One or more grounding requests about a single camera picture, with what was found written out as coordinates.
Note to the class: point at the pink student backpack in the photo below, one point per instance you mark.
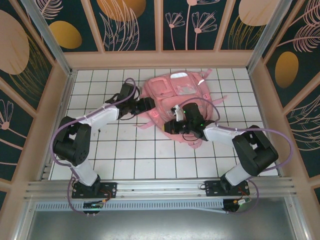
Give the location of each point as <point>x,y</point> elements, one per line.
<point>160,87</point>

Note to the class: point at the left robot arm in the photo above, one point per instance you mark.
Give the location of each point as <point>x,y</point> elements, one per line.
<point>102,117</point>

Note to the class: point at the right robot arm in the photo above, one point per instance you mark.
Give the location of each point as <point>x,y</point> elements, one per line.
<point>255,150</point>

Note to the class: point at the small circuit board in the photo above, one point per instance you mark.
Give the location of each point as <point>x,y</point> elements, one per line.
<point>243,202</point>
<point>93,205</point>

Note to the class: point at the grey metal sheet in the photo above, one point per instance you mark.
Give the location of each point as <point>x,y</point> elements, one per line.
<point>160,227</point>

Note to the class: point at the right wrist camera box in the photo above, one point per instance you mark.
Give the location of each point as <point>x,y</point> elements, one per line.
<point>178,113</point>

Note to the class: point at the aluminium mounting rail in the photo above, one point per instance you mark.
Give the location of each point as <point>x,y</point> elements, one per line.
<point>160,187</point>

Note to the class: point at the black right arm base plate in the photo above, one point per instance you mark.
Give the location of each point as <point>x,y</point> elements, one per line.
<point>212,188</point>

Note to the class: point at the wall panel with pink flowers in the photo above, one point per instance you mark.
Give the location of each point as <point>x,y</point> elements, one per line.
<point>185,40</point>

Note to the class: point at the aluminium side rail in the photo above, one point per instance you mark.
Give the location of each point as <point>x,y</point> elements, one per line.
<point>63,107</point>

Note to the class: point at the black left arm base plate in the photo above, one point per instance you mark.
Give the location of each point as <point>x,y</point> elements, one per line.
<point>110,190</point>

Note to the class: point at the wall panel gold disc leaves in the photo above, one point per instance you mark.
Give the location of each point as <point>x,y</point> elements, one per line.
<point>120,25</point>

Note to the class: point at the wall panel gold oval fern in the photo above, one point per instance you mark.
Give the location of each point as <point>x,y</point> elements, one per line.
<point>286,70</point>

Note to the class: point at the wall panel with gold oval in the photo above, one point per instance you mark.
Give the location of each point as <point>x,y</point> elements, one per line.
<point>65,35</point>

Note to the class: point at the aluminium frame post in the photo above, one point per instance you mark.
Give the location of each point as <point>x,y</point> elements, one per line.
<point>266,37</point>
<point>50,37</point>

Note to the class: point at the wall panel pink leaf outlines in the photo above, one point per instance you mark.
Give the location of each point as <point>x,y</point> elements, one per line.
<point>307,130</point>

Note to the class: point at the wall panel pale disc grasses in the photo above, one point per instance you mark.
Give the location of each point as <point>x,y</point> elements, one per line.
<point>250,12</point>

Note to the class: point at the wall panel tulip outline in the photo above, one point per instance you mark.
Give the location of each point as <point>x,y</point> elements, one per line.
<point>12,140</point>

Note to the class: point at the wall panel large pale disc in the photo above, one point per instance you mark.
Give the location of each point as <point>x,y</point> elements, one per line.
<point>12,45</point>

